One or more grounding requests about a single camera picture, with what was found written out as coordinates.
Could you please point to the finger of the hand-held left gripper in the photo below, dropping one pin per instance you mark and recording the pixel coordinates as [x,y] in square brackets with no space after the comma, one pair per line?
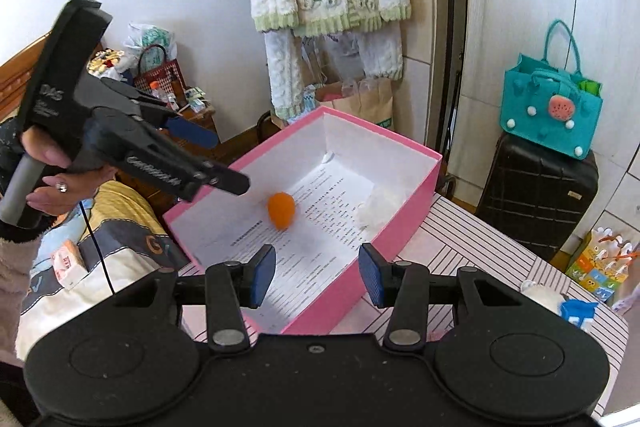
[230,184]
[195,134]

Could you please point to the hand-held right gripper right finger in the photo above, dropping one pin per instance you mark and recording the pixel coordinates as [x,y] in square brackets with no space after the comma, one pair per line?
[372,274]

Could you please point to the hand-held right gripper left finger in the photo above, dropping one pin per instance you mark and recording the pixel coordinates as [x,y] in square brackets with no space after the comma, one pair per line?
[262,274]

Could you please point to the pink storage box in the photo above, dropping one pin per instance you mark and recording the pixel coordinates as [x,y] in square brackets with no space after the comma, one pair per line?
[400,217]

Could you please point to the blue wipes pack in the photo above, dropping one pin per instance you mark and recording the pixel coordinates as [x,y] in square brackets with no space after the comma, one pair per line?
[575,308]

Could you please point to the person's left hand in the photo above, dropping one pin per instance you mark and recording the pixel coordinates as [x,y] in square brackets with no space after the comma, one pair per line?
[50,202]

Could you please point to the wooden nightstand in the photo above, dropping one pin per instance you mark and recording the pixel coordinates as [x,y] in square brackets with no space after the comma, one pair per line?
[212,113]

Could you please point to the wooden bed headboard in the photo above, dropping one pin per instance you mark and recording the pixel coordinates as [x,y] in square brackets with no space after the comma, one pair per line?
[15,77]

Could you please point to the wrapped flower bouquet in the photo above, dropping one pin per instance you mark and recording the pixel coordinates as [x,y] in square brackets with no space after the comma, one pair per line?
[105,59]

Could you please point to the red capped plastic bottle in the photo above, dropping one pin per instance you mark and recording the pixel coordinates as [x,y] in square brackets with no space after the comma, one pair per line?
[157,93]

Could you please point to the red mesh basket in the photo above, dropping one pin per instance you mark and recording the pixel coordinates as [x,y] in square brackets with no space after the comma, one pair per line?
[165,74]

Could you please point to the printed paper sheet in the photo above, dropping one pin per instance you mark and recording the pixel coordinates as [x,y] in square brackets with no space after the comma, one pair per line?
[320,227]

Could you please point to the white green plastic bag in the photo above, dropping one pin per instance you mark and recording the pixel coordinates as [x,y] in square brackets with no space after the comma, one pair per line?
[150,38]

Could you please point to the yellow grey printed bedding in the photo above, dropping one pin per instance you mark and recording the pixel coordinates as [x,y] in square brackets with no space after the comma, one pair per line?
[125,212]

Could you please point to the striped pink tablecloth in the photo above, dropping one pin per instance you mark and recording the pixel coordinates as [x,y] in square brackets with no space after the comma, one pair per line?
[475,247]

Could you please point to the white fleece pants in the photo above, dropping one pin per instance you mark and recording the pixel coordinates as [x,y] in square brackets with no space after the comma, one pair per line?
[282,72]

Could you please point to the brown paper bag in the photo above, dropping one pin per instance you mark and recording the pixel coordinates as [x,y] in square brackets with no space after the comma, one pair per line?
[367,104]

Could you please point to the black suitcase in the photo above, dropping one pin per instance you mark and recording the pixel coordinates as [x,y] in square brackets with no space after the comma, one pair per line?
[535,197]

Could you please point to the orange white tissue pack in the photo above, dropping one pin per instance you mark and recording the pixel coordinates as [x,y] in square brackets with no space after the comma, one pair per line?
[67,264]

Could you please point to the colourful cardboard box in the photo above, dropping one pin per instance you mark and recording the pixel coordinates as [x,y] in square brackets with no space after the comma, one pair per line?
[595,277]

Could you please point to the teal felt tote bag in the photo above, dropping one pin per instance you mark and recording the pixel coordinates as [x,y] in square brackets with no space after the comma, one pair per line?
[525,102]

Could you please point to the dark door frame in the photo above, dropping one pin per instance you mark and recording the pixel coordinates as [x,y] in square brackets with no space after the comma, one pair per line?
[452,7]

